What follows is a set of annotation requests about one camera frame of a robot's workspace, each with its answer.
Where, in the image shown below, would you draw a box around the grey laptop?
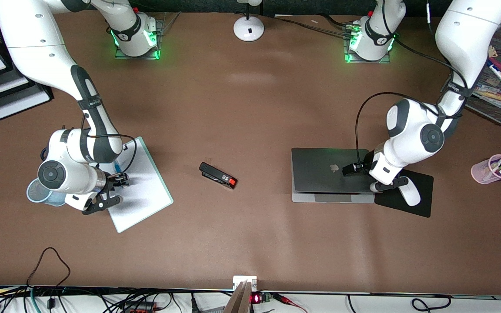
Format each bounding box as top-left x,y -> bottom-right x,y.
291,147 -> 378,204

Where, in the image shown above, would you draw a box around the white marker blue cap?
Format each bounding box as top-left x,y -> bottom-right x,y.
487,61 -> 501,90

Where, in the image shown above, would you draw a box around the white paper sheet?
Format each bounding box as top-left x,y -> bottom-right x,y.
103,139 -> 170,231

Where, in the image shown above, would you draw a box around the light green clipboard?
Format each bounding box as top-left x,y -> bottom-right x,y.
98,136 -> 174,234

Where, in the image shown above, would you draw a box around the white computer mouse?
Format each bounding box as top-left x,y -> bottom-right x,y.
401,179 -> 421,207

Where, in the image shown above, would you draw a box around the black mouse pad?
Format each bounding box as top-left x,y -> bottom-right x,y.
374,170 -> 434,218

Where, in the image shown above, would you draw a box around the light blue mesh cup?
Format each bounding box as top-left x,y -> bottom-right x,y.
26,178 -> 67,207

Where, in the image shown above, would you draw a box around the black stapler red tip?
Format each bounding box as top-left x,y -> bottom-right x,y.
199,162 -> 237,190

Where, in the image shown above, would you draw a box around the pink mesh pen cup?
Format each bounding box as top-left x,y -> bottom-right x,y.
471,154 -> 501,185

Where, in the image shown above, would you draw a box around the power strip red switches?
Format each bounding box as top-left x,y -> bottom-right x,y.
120,301 -> 164,313

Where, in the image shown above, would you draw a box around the black stacked document tray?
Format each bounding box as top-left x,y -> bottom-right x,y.
0,8 -> 54,121

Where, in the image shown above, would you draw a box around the grey mesh desk tray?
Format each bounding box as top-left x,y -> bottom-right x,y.
468,20 -> 501,127

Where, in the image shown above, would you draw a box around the yellow pen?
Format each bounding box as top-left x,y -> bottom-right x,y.
476,89 -> 501,103

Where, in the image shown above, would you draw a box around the small white box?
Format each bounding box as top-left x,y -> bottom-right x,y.
233,275 -> 258,292

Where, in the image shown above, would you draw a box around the white lamp base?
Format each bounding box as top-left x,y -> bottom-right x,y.
233,0 -> 265,43

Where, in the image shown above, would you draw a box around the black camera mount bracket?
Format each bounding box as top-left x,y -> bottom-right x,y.
82,195 -> 124,216
381,175 -> 410,192

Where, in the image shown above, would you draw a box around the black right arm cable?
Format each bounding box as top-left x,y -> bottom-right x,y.
81,114 -> 138,174

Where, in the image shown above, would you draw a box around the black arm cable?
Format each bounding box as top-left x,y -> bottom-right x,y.
81,114 -> 138,174
355,35 -> 468,165

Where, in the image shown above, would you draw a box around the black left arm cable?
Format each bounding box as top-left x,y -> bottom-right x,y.
355,35 -> 468,165

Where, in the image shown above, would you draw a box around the dark looped cable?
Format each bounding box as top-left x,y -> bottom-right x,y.
26,247 -> 71,288

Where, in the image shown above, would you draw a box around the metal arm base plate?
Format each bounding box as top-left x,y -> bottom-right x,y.
344,24 -> 392,64
115,20 -> 160,60

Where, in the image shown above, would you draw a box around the red wire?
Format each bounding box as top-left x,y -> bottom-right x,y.
272,293 -> 308,313

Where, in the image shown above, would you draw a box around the black coiled cable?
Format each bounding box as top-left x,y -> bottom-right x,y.
411,296 -> 452,313

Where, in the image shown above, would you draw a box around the black braided cable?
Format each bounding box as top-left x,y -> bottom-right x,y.
277,17 -> 357,40

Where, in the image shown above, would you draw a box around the thick black cable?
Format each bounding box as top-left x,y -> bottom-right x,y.
318,13 -> 355,31

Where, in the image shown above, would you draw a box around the grey camera post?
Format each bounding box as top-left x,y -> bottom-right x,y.
223,280 -> 253,313

